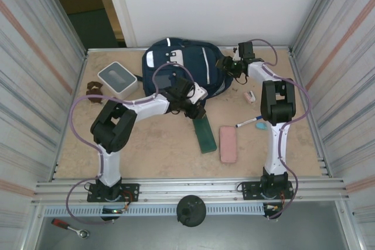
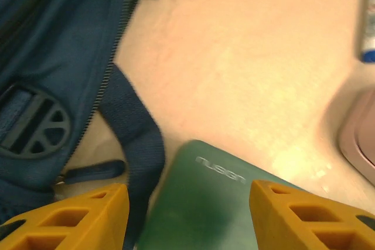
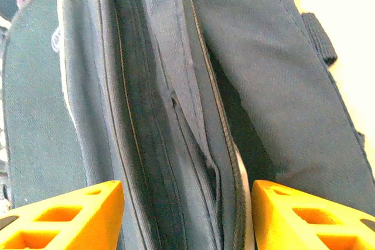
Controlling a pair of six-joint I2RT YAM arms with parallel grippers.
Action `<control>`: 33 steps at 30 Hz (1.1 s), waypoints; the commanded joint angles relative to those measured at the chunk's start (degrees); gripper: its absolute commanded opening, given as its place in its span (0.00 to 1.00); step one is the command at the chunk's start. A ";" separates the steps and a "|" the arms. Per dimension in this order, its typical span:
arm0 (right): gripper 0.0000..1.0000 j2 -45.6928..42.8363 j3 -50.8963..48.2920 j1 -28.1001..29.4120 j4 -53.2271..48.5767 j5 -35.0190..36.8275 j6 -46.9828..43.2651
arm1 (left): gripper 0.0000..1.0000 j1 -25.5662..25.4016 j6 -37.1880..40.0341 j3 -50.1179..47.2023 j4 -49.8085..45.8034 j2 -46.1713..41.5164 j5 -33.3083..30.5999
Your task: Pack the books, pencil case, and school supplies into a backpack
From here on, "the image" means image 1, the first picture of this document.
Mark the green pencil case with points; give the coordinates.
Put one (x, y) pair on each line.
(206, 138)

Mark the navy blue backpack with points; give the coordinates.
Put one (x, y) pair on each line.
(190, 62)

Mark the small pink and white stapler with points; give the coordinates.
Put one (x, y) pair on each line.
(250, 97)

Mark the pink pencil case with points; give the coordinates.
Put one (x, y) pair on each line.
(228, 144)

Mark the white marker with blue cap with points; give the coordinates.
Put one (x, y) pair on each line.
(247, 121)

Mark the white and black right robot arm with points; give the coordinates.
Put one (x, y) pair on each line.
(276, 144)

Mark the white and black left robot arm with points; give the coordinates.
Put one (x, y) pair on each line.
(111, 162)

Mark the light blue eraser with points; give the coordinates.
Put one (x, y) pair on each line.
(261, 126)

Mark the white and grey box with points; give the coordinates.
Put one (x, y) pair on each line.
(115, 78)

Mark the brown crumpled object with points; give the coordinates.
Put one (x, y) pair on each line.
(93, 97)

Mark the black round knob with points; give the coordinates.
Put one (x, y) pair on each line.
(191, 210)

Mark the small black controller board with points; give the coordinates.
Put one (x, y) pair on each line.
(272, 209)
(112, 212)

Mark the aluminium mounting rail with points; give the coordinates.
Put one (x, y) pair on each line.
(190, 188)

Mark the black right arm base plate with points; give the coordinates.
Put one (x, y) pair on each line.
(250, 190)

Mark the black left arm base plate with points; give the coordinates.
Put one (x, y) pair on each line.
(132, 191)

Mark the white door frame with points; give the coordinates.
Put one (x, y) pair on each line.
(117, 4)

